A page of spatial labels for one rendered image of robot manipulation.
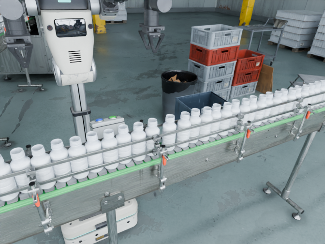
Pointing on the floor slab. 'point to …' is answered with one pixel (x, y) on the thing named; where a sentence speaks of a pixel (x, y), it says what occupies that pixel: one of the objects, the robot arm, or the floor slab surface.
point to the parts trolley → (262, 36)
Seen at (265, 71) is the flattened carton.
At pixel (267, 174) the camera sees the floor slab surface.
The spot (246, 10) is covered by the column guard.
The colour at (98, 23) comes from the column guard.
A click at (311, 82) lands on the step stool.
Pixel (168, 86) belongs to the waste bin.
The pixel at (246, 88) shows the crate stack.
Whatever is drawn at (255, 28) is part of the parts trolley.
